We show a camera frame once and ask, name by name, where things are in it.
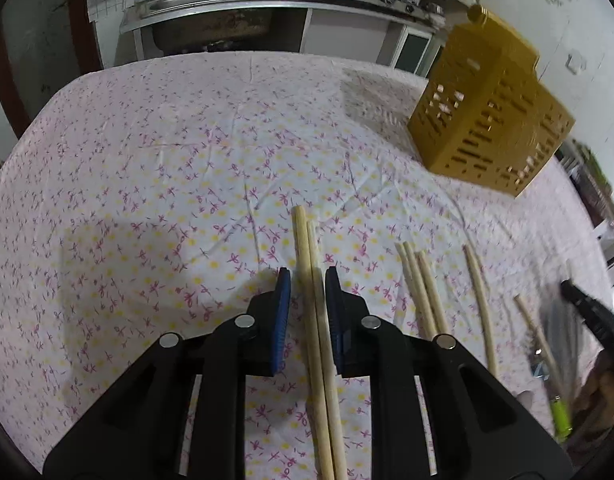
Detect floral tablecloth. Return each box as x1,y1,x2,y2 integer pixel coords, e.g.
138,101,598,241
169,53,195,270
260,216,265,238
0,51,614,480

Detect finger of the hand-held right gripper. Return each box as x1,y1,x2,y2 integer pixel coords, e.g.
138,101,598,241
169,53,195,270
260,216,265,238
560,279,614,358

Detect steel kitchen sink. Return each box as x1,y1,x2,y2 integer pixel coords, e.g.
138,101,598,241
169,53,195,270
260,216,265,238
119,0,308,54

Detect wooden chopstick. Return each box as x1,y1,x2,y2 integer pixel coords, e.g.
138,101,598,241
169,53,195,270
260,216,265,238
462,244,500,380
395,242,432,339
514,295,564,393
292,205,335,480
403,241,439,337
417,251,450,336
306,220,349,480

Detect brown glass door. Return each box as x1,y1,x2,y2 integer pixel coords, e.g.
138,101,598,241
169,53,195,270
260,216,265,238
0,0,104,128

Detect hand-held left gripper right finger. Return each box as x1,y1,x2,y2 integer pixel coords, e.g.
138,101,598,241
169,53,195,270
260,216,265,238
324,266,573,480

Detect kitchen counter cabinets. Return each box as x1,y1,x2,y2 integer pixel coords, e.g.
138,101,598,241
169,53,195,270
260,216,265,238
302,5,445,78

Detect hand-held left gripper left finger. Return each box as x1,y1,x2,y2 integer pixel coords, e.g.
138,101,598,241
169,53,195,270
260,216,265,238
42,267,293,480

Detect yellow slotted utensil holder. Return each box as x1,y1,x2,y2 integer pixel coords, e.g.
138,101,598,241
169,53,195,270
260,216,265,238
406,4,577,198

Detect green handled metal utensil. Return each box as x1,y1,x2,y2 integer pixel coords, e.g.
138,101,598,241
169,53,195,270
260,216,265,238
528,342,575,445

